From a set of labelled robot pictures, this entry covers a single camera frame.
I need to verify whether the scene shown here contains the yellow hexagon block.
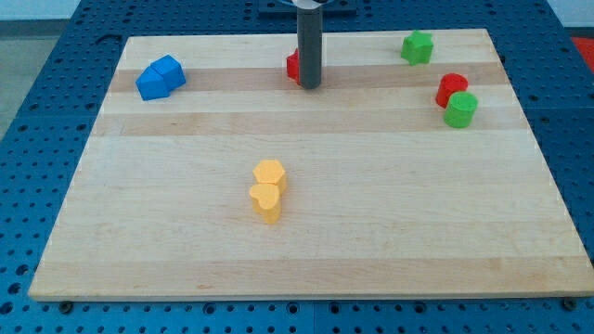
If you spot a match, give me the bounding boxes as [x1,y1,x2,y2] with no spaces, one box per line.
[252,160,288,195]

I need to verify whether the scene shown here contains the yellow heart block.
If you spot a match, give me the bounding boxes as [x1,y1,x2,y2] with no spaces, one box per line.
[249,184,281,225]

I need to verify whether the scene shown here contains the red block behind rod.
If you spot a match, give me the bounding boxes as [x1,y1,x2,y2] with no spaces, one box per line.
[286,48,301,85]

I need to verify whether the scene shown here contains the wooden board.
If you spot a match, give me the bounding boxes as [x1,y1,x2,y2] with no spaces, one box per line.
[29,29,593,302]

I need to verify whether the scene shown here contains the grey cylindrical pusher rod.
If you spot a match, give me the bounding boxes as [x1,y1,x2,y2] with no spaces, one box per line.
[296,7,323,89]

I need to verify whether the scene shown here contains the blue cube block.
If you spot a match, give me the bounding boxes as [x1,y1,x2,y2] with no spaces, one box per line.
[150,55,186,91]

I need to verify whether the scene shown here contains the green star block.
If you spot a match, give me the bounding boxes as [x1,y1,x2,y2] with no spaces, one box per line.
[401,31,433,66]

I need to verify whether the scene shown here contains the blue pentagon block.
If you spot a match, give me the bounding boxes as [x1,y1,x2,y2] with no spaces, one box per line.
[136,67,170,101]

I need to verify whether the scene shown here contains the green cylinder block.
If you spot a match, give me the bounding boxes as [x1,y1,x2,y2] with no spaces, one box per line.
[444,91,478,128]

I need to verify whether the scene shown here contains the red cylinder block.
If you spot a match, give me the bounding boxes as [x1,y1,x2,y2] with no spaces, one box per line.
[435,73,469,108]

